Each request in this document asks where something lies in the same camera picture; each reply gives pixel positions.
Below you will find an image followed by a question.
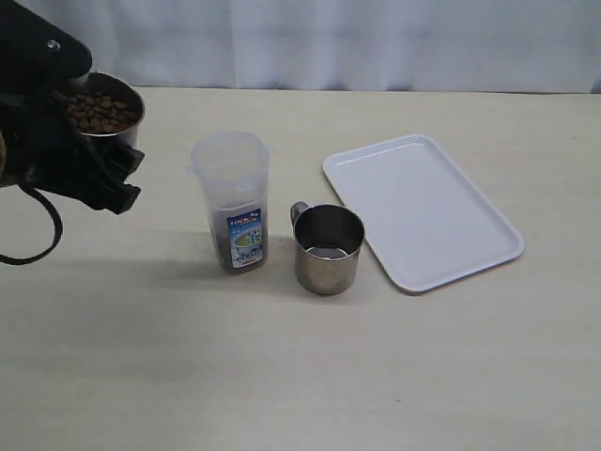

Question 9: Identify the clear plastic container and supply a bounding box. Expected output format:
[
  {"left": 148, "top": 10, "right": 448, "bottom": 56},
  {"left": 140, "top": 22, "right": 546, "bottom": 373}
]
[{"left": 186, "top": 131, "right": 274, "bottom": 277}]

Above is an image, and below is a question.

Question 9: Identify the white plastic tray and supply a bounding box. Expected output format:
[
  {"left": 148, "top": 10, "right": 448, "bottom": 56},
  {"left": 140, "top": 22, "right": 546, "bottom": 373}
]
[{"left": 322, "top": 134, "right": 525, "bottom": 293}]

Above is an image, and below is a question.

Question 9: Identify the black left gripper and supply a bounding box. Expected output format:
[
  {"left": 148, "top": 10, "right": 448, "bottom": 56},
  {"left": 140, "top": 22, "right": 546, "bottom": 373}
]
[{"left": 1, "top": 1, "right": 145, "bottom": 214}]

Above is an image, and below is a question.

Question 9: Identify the white backdrop curtain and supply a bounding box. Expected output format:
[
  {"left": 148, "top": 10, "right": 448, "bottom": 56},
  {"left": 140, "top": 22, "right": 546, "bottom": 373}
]
[{"left": 29, "top": 0, "right": 600, "bottom": 93}]

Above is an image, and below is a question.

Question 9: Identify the steel mug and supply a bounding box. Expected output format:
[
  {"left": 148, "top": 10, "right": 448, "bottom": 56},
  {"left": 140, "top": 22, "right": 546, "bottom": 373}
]
[
  {"left": 65, "top": 71, "right": 145, "bottom": 154},
  {"left": 290, "top": 201, "right": 365, "bottom": 296}
]

